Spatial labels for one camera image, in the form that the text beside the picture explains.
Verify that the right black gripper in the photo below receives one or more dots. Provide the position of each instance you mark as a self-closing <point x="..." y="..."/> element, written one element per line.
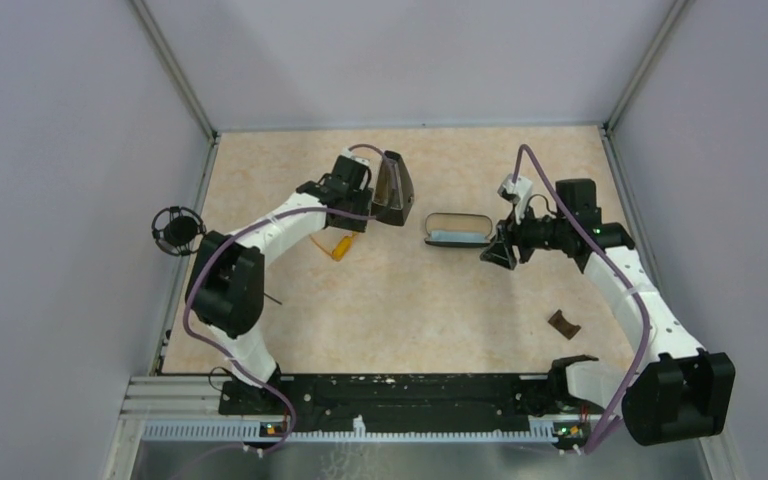
<point x="506" y="235"/>

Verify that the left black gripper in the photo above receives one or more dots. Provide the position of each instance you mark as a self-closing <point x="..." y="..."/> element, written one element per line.
<point x="364" y="198"/>

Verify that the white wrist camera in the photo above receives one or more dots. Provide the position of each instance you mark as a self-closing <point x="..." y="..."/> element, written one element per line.
<point x="355" y="157"/>
<point x="516" y="190"/>

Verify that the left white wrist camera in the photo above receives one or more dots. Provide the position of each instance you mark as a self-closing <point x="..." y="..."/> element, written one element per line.
<point x="355" y="157"/>

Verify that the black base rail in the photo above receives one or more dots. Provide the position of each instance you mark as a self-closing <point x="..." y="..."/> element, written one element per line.
<point x="407" y="403"/>

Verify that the orange sunglasses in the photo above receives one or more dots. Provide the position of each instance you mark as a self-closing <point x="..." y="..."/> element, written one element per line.
<point x="340" y="249"/>

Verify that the blue cleaning cloth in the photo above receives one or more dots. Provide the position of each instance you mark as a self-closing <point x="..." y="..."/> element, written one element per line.
<point x="457" y="237"/>

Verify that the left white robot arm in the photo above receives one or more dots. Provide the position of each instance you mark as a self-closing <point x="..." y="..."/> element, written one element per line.
<point x="239" y="337"/>

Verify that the small brown holder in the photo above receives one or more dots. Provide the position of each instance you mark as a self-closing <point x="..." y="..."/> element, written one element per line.
<point x="562" y="325"/>

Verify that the black metronome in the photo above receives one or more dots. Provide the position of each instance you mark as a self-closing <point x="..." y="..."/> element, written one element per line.
<point x="394" y="193"/>

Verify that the black microphone on tripod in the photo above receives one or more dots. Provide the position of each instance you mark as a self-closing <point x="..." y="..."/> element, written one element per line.
<point x="175" y="232"/>

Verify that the black glasses case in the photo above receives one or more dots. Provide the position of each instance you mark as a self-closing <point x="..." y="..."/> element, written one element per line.
<point x="458" y="222"/>

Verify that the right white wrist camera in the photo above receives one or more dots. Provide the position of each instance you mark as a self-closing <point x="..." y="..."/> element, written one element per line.
<point x="516" y="190"/>

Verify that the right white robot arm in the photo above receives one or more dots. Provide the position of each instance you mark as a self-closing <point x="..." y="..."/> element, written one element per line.
<point x="675" y="389"/>

